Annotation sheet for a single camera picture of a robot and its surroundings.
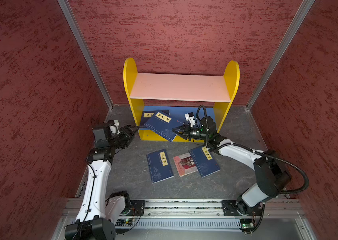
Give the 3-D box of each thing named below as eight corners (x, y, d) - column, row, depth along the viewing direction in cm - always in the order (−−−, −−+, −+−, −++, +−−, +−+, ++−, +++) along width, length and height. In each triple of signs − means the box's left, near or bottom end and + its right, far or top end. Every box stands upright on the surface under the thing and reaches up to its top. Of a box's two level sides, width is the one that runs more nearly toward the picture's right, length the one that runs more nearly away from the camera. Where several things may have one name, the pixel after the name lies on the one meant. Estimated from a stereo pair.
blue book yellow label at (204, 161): (202, 178, 86) (203, 176, 84) (188, 151, 97) (189, 150, 95) (219, 170, 89) (220, 169, 88) (204, 145, 100) (205, 144, 98)
